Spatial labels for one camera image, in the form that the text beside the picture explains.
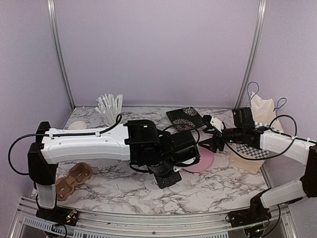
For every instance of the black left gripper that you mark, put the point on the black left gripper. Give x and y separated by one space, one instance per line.
165 182

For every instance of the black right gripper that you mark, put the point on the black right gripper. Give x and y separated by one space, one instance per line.
213 142

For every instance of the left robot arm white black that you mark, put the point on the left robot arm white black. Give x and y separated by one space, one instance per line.
146 148

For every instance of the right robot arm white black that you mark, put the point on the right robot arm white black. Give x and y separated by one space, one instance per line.
278 144

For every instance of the pink round plate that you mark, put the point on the pink round plate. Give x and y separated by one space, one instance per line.
206 160

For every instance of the dark floral square plate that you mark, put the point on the dark floral square plate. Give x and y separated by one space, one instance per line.
185 119

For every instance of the brown cardboard cup carrier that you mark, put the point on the brown cardboard cup carrier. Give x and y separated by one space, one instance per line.
76 176

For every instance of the stack of white paper cups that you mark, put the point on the stack of white paper cups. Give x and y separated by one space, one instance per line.
78 125

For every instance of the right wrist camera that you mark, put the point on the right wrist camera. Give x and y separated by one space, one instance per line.
217 124

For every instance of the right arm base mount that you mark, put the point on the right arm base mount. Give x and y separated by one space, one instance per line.
246 217

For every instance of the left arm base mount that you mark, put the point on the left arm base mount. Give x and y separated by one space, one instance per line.
59 214

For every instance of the aluminium front rail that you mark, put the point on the aluminium front rail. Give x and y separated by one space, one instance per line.
93 224

